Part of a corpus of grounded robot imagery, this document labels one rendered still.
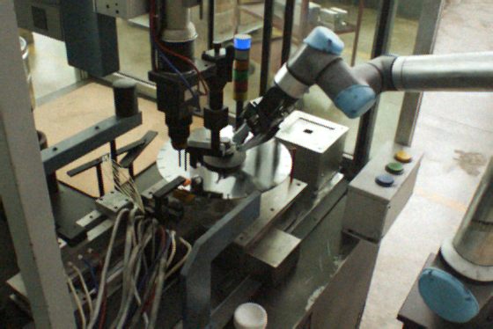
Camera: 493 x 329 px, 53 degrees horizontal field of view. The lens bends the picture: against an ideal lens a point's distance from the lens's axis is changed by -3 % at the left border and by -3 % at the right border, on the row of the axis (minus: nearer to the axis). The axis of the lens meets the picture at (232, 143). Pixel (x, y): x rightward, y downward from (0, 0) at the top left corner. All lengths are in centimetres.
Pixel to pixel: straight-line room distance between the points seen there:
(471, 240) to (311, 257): 46
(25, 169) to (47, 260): 12
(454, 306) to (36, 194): 77
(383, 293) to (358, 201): 105
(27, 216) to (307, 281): 81
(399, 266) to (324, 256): 118
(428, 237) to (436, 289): 164
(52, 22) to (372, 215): 89
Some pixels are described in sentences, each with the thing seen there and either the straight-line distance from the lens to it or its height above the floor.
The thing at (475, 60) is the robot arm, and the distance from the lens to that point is 102.
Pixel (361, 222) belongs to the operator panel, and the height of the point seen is 80.
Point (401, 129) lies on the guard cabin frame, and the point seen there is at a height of 94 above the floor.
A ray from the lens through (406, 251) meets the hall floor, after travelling 255.
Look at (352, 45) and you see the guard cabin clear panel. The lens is 150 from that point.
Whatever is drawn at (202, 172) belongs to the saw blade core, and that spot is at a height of 95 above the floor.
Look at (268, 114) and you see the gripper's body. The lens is 112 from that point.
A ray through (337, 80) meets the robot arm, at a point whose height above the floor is 122.
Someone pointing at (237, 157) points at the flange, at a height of 96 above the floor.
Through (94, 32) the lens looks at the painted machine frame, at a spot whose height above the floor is 131.
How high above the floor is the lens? 162
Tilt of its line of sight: 31 degrees down
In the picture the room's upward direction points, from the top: 2 degrees clockwise
